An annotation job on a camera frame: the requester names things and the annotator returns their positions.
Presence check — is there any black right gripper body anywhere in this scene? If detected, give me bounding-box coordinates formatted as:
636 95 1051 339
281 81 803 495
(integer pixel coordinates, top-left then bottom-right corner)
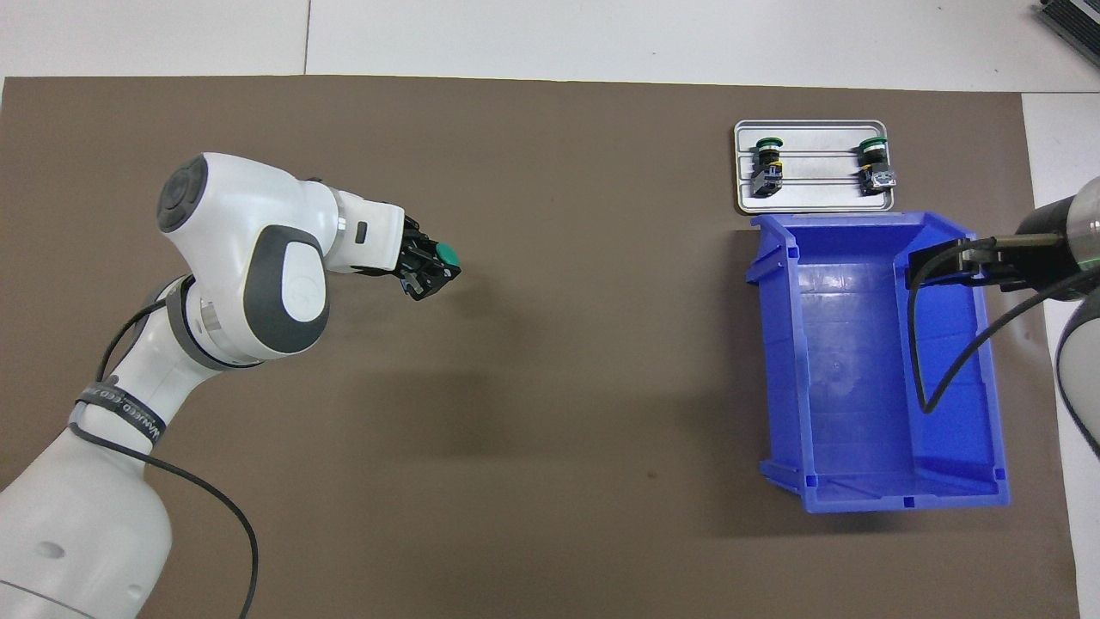
988 202 1080 300

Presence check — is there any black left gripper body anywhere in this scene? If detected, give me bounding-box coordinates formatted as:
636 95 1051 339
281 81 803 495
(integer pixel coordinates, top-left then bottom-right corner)
397 217 435 289

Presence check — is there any grey metal tray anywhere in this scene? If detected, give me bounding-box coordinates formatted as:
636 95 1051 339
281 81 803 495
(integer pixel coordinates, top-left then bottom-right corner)
733 119 895 215

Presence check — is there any blue plastic storage bin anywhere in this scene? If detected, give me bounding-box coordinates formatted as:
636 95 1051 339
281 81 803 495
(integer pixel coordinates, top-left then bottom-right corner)
745 211 1011 515

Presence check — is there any brown table mat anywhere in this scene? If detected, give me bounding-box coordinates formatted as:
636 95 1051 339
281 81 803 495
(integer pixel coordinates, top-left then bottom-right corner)
0 76 1082 619

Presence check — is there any grey finned device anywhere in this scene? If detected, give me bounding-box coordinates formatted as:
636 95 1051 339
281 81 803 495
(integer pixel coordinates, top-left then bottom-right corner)
1036 0 1100 63

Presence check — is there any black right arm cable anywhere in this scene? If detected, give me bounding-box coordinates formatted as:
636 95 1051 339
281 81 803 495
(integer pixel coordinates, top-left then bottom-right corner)
907 242 1100 415

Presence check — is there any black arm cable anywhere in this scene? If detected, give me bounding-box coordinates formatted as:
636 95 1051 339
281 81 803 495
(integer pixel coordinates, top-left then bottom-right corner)
73 292 260 619
907 242 1100 415

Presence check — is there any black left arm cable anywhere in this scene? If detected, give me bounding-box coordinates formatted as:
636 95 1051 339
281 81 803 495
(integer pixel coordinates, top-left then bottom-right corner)
73 292 260 619

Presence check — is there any black left arm strap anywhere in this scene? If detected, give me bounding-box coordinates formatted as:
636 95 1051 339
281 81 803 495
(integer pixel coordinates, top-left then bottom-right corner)
71 387 166 444

